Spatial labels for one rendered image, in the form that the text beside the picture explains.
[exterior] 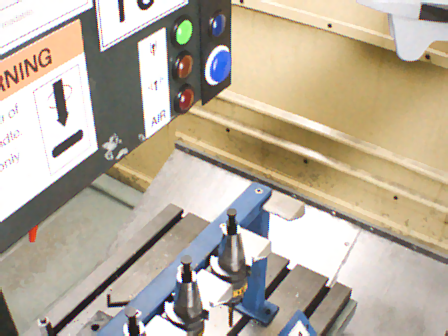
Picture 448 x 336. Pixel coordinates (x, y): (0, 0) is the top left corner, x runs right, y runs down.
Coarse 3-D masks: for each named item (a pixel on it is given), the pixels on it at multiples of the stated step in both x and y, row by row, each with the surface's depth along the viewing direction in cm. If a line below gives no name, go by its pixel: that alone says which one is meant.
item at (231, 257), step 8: (224, 232) 90; (240, 232) 90; (224, 240) 90; (232, 240) 90; (240, 240) 91; (224, 248) 91; (232, 248) 90; (240, 248) 91; (224, 256) 91; (232, 256) 91; (240, 256) 92; (224, 264) 92; (232, 264) 92; (240, 264) 92
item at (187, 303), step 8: (176, 280) 83; (192, 280) 82; (176, 288) 84; (184, 288) 82; (192, 288) 83; (176, 296) 84; (184, 296) 83; (192, 296) 84; (200, 296) 86; (176, 304) 85; (184, 304) 84; (192, 304) 84; (200, 304) 86; (176, 312) 86; (184, 312) 85; (192, 312) 85
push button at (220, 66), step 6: (216, 54) 54; (222, 54) 54; (228, 54) 55; (216, 60) 54; (222, 60) 54; (228, 60) 55; (210, 66) 54; (216, 66) 54; (222, 66) 54; (228, 66) 55; (210, 72) 54; (216, 72) 54; (222, 72) 55; (228, 72) 56; (210, 78) 55; (216, 78) 55; (222, 78) 55
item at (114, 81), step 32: (192, 0) 49; (96, 32) 41; (96, 64) 42; (128, 64) 45; (96, 96) 43; (128, 96) 46; (96, 128) 44; (128, 128) 48; (160, 128) 53; (96, 160) 46; (64, 192) 44; (0, 224) 39; (32, 224) 42
